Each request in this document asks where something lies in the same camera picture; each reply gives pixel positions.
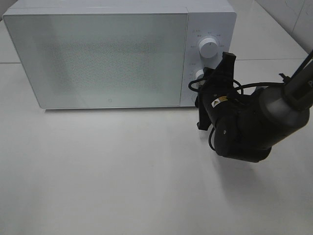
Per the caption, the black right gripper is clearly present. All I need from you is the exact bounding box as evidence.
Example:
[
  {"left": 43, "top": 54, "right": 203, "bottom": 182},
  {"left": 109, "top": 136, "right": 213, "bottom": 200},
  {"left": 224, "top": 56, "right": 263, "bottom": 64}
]
[{"left": 195, "top": 51, "right": 237, "bottom": 131}]

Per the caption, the white timer knob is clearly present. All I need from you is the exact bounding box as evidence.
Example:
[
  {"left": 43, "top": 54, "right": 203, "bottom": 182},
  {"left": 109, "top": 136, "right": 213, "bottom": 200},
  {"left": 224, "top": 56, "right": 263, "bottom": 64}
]
[{"left": 194, "top": 69, "right": 204, "bottom": 82}]

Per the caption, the white microwave door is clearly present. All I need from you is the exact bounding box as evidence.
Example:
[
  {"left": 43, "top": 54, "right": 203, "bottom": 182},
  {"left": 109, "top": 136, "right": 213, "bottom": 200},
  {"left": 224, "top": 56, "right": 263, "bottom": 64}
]
[{"left": 4, "top": 14, "right": 187, "bottom": 109}]

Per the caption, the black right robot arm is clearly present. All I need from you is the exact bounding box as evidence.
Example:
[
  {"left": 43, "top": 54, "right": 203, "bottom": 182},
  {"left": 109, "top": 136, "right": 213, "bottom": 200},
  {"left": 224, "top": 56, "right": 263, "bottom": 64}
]
[{"left": 188, "top": 52, "right": 313, "bottom": 163}]

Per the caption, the upper white power knob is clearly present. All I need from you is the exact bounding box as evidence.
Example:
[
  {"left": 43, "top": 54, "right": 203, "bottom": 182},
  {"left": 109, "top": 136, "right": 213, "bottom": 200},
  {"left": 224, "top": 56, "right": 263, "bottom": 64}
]
[{"left": 198, "top": 37, "right": 219, "bottom": 59}]

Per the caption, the white microwave oven body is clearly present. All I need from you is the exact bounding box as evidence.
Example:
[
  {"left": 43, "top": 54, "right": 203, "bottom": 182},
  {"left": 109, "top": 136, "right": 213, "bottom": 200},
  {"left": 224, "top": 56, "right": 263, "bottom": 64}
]
[{"left": 2, "top": 0, "right": 237, "bottom": 108}]

